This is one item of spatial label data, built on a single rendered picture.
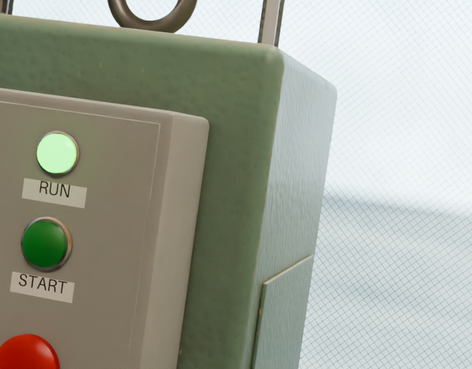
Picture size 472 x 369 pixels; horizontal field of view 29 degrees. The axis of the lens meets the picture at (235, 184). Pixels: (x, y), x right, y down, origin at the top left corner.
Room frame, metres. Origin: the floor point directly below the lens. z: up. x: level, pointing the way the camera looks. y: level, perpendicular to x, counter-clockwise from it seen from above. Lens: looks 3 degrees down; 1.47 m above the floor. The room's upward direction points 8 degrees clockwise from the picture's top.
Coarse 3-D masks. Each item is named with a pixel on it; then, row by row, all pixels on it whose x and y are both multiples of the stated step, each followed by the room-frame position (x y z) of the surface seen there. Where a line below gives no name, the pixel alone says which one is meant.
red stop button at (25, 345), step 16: (16, 336) 0.40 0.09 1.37; (32, 336) 0.39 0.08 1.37; (0, 352) 0.40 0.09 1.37; (16, 352) 0.39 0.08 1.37; (32, 352) 0.39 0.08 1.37; (48, 352) 0.39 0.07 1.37; (0, 368) 0.39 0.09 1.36; (16, 368) 0.39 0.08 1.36; (32, 368) 0.39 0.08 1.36; (48, 368) 0.39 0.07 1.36
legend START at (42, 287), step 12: (12, 276) 0.40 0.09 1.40; (24, 276) 0.40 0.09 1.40; (36, 276) 0.40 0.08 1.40; (12, 288) 0.40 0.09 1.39; (24, 288) 0.40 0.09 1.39; (36, 288) 0.40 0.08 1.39; (48, 288) 0.40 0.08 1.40; (60, 288) 0.40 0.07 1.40; (72, 288) 0.40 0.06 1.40; (60, 300) 0.40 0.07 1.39
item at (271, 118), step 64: (0, 64) 0.48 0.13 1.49; (64, 64) 0.47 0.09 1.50; (128, 64) 0.46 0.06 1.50; (192, 64) 0.45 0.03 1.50; (256, 64) 0.45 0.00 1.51; (256, 128) 0.44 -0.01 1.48; (320, 128) 0.59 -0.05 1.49; (256, 192) 0.45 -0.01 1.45; (320, 192) 0.63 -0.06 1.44; (192, 256) 0.45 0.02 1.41; (256, 256) 0.45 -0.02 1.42; (192, 320) 0.45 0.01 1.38; (256, 320) 0.47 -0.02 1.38
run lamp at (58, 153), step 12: (60, 132) 0.40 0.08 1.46; (48, 144) 0.40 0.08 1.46; (60, 144) 0.39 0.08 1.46; (72, 144) 0.40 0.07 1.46; (48, 156) 0.40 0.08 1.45; (60, 156) 0.39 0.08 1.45; (72, 156) 0.40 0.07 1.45; (48, 168) 0.40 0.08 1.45; (60, 168) 0.40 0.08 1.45; (72, 168) 0.40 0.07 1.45
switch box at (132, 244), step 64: (0, 128) 0.41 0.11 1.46; (64, 128) 0.40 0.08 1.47; (128, 128) 0.39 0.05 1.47; (192, 128) 0.42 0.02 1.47; (0, 192) 0.41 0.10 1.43; (128, 192) 0.39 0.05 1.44; (192, 192) 0.43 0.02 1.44; (0, 256) 0.41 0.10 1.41; (128, 256) 0.39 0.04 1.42; (0, 320) 0.41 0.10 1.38; (64, 320) 0.40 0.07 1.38; (128, 320) 0.39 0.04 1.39
